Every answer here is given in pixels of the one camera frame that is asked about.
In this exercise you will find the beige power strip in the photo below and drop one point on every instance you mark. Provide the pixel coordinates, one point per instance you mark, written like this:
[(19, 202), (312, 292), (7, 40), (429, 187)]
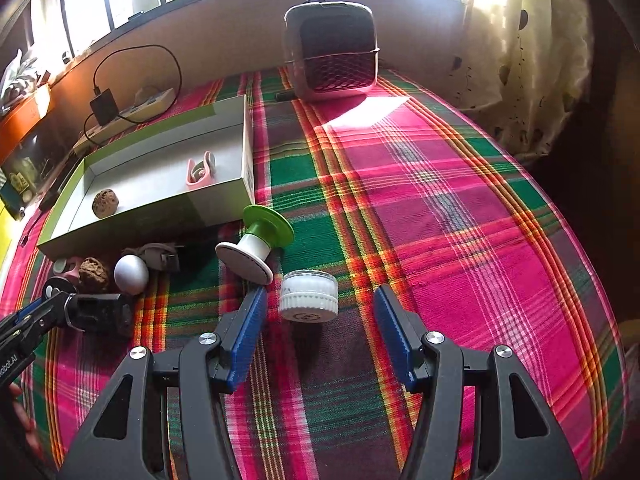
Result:
[(145, 105)]

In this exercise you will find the cream spotted curtain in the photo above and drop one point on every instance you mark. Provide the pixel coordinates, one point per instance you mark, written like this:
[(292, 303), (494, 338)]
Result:
[(530, 60)]

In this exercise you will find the black power adapter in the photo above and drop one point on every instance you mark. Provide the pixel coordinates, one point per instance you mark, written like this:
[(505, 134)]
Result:
[(103, 107)]

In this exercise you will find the small black stick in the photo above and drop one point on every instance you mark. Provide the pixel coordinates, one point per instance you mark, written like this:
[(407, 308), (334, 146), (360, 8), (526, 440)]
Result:
[(285, 96)]

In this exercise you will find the dark display shelf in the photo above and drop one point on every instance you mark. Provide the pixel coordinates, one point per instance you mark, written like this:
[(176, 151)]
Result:
[(22, 170)]

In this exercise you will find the orange box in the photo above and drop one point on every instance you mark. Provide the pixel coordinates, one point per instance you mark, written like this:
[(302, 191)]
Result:
[(22, 112)]

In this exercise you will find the black oval case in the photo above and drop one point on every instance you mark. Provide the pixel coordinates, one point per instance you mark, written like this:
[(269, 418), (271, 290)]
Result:
[(56, 290)]

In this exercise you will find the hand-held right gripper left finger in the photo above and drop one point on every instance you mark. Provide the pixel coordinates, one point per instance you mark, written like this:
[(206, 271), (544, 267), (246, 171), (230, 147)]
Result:
[(247, 340)]

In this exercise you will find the white ribbed jar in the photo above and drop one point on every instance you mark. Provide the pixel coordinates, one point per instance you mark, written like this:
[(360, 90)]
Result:
[(307, 295)]

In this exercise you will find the pink clip with mint pad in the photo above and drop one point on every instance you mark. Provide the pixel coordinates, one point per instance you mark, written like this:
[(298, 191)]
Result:
[(70, 267)]

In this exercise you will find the dark wooden cabinet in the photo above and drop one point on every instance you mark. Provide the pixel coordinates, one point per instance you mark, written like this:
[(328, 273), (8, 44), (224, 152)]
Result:
[(610, 135)]

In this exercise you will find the green and white cardboard box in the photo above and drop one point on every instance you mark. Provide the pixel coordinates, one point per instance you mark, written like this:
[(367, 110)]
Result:
[(150, 170)]

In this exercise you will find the brown walnut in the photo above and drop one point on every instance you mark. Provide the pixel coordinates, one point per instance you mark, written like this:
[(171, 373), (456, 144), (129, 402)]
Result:
[(95, 275), (106, 203)]

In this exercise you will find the plaid blanket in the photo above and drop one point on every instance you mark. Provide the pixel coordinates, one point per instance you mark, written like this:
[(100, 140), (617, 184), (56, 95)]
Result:
[(425, 210)]

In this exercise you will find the small grey desk fan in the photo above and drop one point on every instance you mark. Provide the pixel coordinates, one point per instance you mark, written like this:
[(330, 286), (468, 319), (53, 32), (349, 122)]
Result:
[(330, 55)]

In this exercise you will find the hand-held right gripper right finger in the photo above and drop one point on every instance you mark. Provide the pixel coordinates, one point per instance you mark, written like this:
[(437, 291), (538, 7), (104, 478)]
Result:
[(395, 340)]

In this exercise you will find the person's left hand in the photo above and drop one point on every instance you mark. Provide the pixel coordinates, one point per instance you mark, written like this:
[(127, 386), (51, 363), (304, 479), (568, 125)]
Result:
[(24, 415)]

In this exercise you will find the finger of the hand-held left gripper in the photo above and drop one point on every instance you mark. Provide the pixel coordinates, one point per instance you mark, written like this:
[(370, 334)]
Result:
[(22, 337), (32, 310)]

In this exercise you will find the white egg-shaped ball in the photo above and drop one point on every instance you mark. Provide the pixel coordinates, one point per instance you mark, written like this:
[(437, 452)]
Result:
[(131, 274)]

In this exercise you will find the green and white spool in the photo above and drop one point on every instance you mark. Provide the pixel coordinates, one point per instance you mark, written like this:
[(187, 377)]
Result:
[(252, 250)]

